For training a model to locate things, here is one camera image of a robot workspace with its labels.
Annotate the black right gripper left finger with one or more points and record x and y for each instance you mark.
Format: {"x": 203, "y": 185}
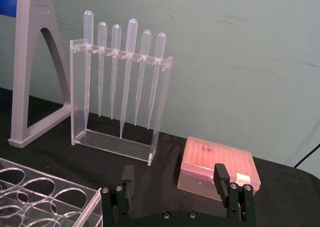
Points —
{"x": 127, "y": 184}

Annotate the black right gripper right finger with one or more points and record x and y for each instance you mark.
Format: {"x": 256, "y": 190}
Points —
{"x": 221, "y": 182}

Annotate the pink translucent tip box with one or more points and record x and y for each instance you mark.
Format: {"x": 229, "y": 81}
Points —
{"x": 212, "y": 159}

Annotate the black table cloth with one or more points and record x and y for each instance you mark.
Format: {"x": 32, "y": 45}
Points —
{"x": 160, "y": 182}

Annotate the clear acrylic tube rack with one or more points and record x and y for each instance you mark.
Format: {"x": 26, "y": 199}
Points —
{"x": 37, "y": 187}

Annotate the clear acrylic pipette stand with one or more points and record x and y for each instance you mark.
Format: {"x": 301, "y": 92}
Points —
{"x": 77, "y": 92}

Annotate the small clear plastic pipette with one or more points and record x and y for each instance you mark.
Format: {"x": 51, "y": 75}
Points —
{"x": 102, "y": 33}
{"x": 159, "y": 45}
{"x": 145, "y": 43}
{"x": 116, "y": 35}

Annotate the grey plastic triangular stand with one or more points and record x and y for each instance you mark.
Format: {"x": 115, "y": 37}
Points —
{"x": 27, "y": 62}

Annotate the blue panel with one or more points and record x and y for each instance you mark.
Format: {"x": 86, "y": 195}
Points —
{"x": 7, "y": 0}

